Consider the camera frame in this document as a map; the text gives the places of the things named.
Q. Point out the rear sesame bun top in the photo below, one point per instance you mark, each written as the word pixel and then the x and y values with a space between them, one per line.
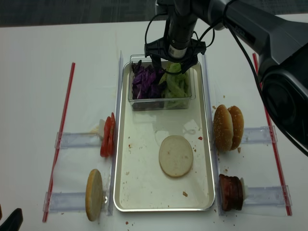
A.
pixel 238 126

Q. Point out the purple cabbage pieces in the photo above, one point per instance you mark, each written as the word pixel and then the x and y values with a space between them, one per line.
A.
pixel 146 91

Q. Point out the clear plastic salad container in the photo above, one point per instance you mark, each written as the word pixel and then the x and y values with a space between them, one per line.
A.
pixel 148 61

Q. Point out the green lettuce leaf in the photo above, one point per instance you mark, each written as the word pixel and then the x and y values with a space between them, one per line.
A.
pixel 174 68

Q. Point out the rear tomato slice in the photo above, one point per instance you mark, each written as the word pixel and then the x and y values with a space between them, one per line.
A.
pixel 111 135

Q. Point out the right red strip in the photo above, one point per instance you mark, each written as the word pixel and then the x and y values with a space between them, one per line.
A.
pixel 279 167

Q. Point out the red strip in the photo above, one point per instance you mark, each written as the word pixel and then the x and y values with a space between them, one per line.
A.
pixel 49 192
pixel 279 167

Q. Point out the clear bun top holder rail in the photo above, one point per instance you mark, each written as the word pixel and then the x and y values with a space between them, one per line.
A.
pixel 266 134

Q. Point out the front tomato slice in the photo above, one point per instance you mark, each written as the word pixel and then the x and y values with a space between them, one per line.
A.
pixel 106 132

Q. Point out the upright bun base left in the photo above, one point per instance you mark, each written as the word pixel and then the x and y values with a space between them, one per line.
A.
pixel 94 195

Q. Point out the black object bottom left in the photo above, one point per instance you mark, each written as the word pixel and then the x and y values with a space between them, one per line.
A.
pixel 13 221

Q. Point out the clear tomato holder rail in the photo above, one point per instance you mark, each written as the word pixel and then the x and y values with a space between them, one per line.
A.
pixel 76 140

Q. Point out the tomato slice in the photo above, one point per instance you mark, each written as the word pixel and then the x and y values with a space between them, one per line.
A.
pixel 111 135
pixel 106 132

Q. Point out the clear patty holder rail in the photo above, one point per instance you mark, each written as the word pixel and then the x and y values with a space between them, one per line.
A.
pixel 265 196

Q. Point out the white patty pusher block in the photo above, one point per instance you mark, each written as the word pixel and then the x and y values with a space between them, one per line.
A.
pixel 244 189

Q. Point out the sesame bun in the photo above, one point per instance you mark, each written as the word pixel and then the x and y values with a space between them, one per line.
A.
pixel 223 128
pixel 238 126

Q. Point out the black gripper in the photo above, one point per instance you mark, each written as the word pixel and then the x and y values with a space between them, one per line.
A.
pixel 160 49

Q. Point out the front sesame bun top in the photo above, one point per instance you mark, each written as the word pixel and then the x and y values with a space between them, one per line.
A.
pixel 223 128

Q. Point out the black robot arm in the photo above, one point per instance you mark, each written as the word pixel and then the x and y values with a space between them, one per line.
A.
pixel 282 47

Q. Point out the clear bun base holder rail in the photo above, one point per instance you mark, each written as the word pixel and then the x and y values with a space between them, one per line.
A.
pixel 64 202

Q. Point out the metal serving tray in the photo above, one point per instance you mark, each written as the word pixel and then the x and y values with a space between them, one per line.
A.
pixel 140 184

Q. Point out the left red strip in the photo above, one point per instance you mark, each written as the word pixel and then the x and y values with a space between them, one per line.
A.
pixel 49 192

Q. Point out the stack of meat patties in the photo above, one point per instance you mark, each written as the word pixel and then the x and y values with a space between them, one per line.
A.
pixel 231 193

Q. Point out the bun base on tray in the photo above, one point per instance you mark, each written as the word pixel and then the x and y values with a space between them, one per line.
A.
pixel 175 156

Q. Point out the green lettuce pile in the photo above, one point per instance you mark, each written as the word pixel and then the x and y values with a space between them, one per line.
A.
pixel 177 86

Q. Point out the white tomato pusher block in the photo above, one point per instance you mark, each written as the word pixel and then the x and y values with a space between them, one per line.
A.
pixel 99 129

